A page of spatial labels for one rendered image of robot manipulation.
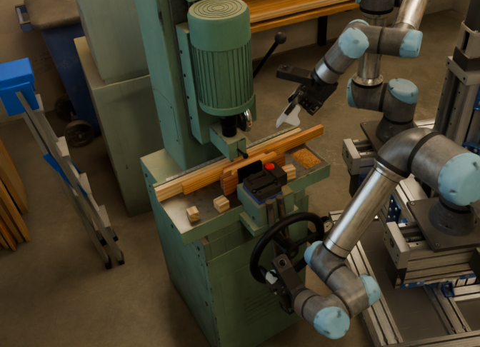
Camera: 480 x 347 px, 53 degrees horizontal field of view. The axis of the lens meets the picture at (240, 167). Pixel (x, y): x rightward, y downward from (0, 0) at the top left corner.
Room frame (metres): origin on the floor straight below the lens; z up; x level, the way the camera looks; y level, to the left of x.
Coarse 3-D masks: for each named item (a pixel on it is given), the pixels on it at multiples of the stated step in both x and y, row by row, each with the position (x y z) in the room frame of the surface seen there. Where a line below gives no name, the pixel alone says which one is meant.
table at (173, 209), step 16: (304, 144) 1.45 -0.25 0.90; (288, 160) 1.36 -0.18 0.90; (304, 176) 1.27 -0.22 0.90; (320, 176) 1.30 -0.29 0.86; (192, 192) 1.23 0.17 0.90; (208, 192) 1.22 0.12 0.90; (160, 208) 1.20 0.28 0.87; (176, 208) 1.16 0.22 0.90; (208, 208) 1.14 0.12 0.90; (240, 208) 1.14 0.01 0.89; (176, 224) 1.08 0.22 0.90; (192, 224) 1.08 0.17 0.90; (208, 224) 1.09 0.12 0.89; (224, 224) 1.11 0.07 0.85; (192, 240) 1.06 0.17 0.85
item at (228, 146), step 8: (216, 128) 1.36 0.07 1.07; (216, 136) 1.33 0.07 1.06; (224, 136) 1.31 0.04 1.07; (232, 136) 1.30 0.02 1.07; (240, 136) 1.30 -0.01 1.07; (216, 144) 1.34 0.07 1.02; (224, 144) 1.28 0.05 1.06; (232, 144) 1.27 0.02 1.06; (240, 144) 1.28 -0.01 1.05; (224, 152) 1.29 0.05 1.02; (232, 152) 1.27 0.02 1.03
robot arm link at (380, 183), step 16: (416, 128) 0.93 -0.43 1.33; (384, 144) 0.95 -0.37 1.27; (400, 144) 0.90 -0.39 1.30; (384, 160) 0.90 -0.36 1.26; (400, 160) 0.88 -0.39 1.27; (368, 176) 0.91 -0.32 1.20; (384, 176) 0.88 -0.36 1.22; (400, 176) 0.87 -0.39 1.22; (368, 192) 0.87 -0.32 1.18; (384, 192) 0.87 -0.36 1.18; (352, 208) 0.87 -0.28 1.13; (368, 208) 0.85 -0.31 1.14; (336, 224) 0.87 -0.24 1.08; (352, 224) 0.84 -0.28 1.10; (368, 224) 0.84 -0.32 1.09; (336, 240) 0.83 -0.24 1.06; (352, 240) 0.82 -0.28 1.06; (304, 256) 0.85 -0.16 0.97; (320, 256) 0.82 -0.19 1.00; (336, 256) 0.81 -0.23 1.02; (320, 272) 0.79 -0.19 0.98
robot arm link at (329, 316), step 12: (312, 300) 0.71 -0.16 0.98; (324, 300) 0.70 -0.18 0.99; (336, 300) 0.69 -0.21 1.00; (312, 312) 0.67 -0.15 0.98; (324, 312) 0.65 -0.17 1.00; (336, 312) 0.65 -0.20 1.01; (348, 312) 0.66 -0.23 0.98; (312, 324) 0.65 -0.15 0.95; (324, 324) 0.63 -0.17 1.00; (336, 324) 0.63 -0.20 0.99; (348, 324) 0.63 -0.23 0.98; (336, 336) 0.61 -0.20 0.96
